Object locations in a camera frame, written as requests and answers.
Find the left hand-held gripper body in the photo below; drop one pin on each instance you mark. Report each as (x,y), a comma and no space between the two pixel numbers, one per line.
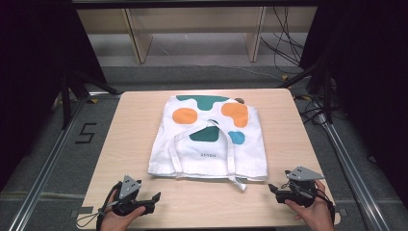
(128,189)

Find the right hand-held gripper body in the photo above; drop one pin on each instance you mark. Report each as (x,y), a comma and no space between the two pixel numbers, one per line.
(298,192)

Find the white tote bag coloured blobs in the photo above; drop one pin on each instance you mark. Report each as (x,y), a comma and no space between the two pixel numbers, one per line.
(192,160)

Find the person's right hand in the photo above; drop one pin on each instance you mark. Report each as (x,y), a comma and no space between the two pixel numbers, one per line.
(316,215)

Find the person's left hand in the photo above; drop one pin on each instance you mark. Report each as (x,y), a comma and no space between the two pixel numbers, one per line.
(117,223)

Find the grey tape strip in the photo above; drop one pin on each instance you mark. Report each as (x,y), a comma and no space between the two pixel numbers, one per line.
(82,211)
(342,212)

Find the black metal stand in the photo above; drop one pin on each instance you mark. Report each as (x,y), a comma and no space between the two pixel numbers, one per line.
(327,96)
(66,102)

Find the small brown round object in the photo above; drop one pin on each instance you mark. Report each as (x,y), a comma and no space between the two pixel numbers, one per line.
(239,100)

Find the black curtain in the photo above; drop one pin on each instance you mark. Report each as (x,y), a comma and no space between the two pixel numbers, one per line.
(372,80)
(32,80)

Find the light wooden shelf unit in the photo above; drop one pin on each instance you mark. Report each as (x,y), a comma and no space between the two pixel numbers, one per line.
(141,45)

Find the aluminium floor rail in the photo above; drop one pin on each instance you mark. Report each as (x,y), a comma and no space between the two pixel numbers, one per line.
(352,170)
(48,163)

